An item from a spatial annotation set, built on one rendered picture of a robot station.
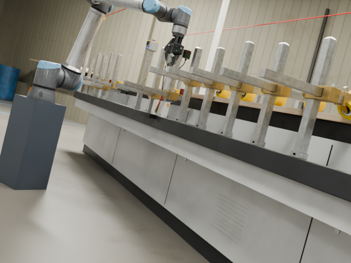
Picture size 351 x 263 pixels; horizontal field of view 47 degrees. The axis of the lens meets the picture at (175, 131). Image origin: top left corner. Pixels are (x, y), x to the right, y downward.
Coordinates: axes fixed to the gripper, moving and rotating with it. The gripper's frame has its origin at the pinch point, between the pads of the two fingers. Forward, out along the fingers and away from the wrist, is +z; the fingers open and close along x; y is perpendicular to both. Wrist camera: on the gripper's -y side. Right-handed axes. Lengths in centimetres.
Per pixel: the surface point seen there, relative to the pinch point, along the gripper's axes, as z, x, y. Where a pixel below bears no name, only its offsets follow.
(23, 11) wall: -129, -62, -927
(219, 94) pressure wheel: 9.0, 27.4, 21.0
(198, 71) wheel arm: 6, -15, 72
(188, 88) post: 10.7, 8.0, 18.0
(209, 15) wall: -157, 223, -432
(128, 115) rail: 37, 3, -61
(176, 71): 6.1, -14.2, 47.5
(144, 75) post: 5, 6, -58
